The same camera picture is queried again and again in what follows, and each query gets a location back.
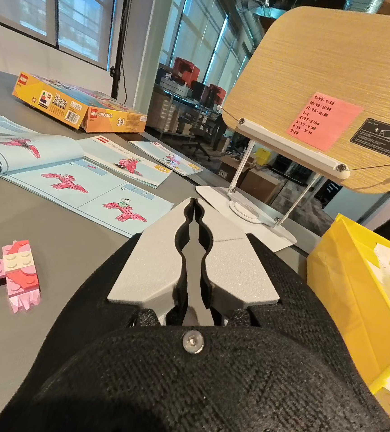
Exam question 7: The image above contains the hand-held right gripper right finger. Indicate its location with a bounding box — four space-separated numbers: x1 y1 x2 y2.
194 198 281 326

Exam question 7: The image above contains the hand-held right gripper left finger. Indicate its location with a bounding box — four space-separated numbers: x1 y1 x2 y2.
107 197 195 326

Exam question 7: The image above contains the red pink cream brick body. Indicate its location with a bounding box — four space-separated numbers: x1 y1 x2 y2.
0 240 41 314

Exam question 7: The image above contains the cardboard box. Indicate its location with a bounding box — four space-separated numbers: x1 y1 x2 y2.
215 157 285 205

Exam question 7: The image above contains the yellow plastic bin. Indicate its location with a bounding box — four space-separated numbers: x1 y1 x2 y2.
306 213 390 396

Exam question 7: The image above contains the yellow stool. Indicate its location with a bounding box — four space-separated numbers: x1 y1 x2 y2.
253 148 272 166

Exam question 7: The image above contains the closed instruction booklet yellow badge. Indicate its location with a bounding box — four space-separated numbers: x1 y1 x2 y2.
77 135 173 189

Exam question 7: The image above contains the thin closed instruction booklet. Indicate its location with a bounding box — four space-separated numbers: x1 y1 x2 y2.
128 140 204 177

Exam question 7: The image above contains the black office chair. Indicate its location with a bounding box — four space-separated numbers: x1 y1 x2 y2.
181 116 229 162

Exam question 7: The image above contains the open light blue instruction booklet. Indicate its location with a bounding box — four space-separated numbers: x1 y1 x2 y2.
0 112 175 239

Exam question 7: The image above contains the orange toy brick box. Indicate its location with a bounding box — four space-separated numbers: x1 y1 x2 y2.
11 72 148 133

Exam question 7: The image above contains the pink sticky note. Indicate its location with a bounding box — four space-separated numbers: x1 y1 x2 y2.
286 91 364 152

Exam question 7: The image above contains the metal storage shelf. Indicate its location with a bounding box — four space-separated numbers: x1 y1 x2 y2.
148 61 229 142

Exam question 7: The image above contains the red black machine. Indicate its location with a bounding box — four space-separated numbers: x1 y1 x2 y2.
173 57 201 89
208 84 227 104

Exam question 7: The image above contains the black tripod stand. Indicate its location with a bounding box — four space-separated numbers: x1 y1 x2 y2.
109 0 129 100

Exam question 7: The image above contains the wooden book stand white base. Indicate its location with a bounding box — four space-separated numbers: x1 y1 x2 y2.
195 6 390 254

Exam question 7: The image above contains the window with dark frame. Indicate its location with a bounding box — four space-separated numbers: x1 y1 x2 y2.
0 0 116 71

